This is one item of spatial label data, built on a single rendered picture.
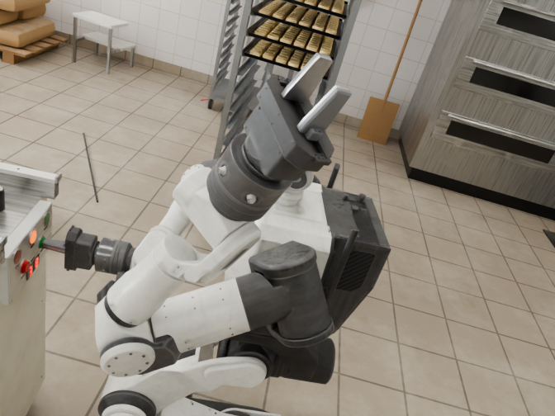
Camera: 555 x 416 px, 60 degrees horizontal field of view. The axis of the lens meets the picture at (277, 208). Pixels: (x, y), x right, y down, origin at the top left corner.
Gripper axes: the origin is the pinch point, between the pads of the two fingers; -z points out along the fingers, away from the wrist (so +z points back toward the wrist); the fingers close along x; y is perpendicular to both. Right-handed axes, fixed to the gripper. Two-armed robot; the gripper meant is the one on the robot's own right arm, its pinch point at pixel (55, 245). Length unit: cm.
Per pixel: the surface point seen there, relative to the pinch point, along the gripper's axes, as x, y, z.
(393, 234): 76, 174, 160
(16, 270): -1.8, -13.5, -3.6
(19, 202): -8.1, 3.7, -10.4
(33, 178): -13.2, 8.0, -8.8
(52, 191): -10.4, 8.1, -4.2
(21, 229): -8.0, -6.6, -5.5
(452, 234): 76, 193, 210
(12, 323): 19.9, -9.6, -6.7
